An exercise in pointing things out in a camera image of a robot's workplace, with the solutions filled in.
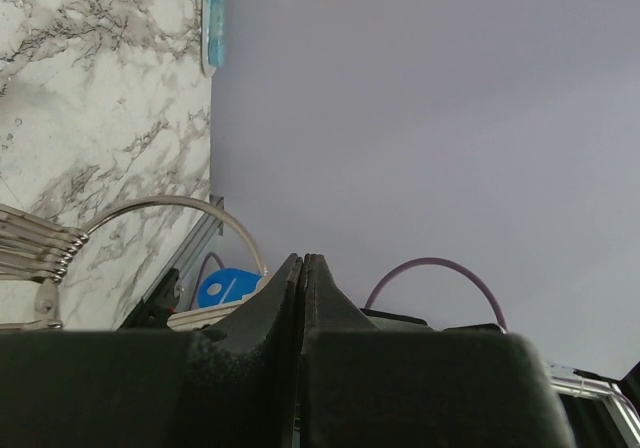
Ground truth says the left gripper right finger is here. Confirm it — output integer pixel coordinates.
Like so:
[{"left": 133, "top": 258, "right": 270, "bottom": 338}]
[{"left": 298, "top": 255, "right": 575, "bottom": 447}]

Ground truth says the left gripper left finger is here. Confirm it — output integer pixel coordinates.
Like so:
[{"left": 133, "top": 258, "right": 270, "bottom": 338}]
[{"left": 1, "top": 255, "right": 303, "bottom": 447}]

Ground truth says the keyring with key bunch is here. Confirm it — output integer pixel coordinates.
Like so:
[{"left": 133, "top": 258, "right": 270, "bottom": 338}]
[{"left": 1, "top": 195, "right": 268, "bottom": 333}]

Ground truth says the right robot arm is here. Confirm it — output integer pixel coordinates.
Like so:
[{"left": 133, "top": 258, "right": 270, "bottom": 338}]
[{"left": 355, "top": 308, "right": 639, "bottom": 447}]

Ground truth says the blue packaged item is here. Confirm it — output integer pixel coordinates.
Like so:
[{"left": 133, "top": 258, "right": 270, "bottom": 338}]
[{"left": 201, "top": 0, "right": 226, "bottom": 77}]

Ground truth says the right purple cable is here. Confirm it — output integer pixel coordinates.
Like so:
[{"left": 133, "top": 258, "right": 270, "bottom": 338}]
[{"left": 192, "top": 251, "right": 640, "bottom": 419}]

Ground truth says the aluminium rail base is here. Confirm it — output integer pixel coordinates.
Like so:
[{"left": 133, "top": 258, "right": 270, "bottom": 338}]
[{"left": 119, "top": 215, "right": 224, "bottom": 329}]

